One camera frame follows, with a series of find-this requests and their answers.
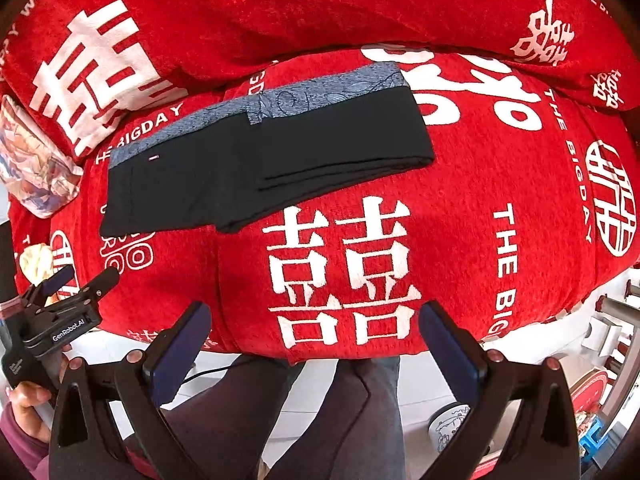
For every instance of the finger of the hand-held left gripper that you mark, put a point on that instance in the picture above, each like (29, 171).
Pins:
(100, 284)
(59, 280)

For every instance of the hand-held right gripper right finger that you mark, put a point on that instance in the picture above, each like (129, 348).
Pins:
(452, 355)

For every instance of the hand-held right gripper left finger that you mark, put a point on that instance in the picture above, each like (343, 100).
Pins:
(175, 355)

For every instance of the black pants with grey waistband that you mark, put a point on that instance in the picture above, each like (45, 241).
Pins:
(280, 155)

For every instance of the person's left forearm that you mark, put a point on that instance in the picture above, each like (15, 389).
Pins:
(22, 447)

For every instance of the person's left hand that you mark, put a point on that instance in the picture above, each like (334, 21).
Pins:
(30, 402)

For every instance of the cream crumpled cloth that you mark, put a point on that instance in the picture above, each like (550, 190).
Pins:
(36, 262)

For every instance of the white patterned cup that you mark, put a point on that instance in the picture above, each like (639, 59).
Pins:
(457, 432)

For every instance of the person's left leg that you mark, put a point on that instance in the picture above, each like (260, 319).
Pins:
(230, 425)

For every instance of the person's leg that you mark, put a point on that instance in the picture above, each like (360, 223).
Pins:
(230, 425)
(345, 420)

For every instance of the cartoon printed pillow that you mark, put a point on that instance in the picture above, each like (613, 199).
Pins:
(35, 160)

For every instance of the person's right leg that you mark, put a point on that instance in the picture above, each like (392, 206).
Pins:
(345, 420)

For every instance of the red printed blanket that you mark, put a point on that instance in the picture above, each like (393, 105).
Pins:
(400, 240)

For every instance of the round red box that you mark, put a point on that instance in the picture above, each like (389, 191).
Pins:
(590, 395)

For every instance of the white cardboard box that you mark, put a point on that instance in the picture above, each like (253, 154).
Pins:
(602, 337)

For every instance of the blue plastic stool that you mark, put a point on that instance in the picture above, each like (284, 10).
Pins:
(597, 442)

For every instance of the red pillow white characters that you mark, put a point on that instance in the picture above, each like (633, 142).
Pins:
(300, 10)

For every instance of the grey metal frame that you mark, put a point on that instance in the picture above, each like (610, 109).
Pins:
(620, 320)

